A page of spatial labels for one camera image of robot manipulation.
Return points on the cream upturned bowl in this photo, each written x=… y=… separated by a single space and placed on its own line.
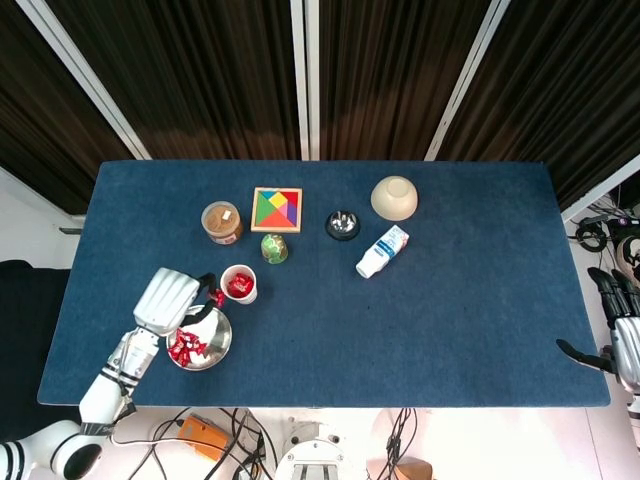
x=395 y=197

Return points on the silver call bell black base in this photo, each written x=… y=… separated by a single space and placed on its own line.
x=342 y=225

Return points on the brown wooden stool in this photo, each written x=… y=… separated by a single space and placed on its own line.
x=415 y=471

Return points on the white robot torso base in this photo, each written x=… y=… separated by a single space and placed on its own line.
x=312 y=455

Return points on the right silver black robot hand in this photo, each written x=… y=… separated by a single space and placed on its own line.
x=629 y=345

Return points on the orange control box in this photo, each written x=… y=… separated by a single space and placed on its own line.
x=202 y=437

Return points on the white paper cup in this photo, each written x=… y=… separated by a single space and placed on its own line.
x=251 y=298

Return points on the blue felt table cloth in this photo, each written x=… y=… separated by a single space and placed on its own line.
x=400 y=325

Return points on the wooden tangram puzzle tray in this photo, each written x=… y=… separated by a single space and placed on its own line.
x=276 y=210

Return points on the clear plastic jar orange contents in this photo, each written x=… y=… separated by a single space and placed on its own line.
x=220 y=220

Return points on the white blue bottle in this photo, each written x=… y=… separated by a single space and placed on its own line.
x=382 y=250

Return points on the round stainless steel plate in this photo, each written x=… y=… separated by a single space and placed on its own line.
x=217 y=335

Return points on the green painted nesting doll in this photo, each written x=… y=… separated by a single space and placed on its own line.
x=274 y=248

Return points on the red candy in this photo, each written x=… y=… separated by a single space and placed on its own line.
x=181 y=340
x=196 y=345
x=185 y=357
x=218 y=298
x=173 y=352
x=240 y=283

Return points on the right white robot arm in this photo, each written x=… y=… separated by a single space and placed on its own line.
x=635 y=410

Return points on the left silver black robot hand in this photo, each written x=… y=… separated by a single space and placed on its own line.
x=165 y=300

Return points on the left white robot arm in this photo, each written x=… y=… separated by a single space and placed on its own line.
x=102 y=400

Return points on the white partition frame post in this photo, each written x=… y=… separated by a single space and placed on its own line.
x=301 y=80
x=465 y=80
x=600 y=191
x=313 y=80
x=40 y=202
x=87 y=80

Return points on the black trouser leg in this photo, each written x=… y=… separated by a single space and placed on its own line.
x=25 y=325

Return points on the dark brown curtain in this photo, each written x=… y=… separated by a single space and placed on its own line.
x=390 y=75
x=200 y=75
x=40 y=125
x=550 y=90

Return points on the black partition foot bracket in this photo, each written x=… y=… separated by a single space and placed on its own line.
x=71 y=231

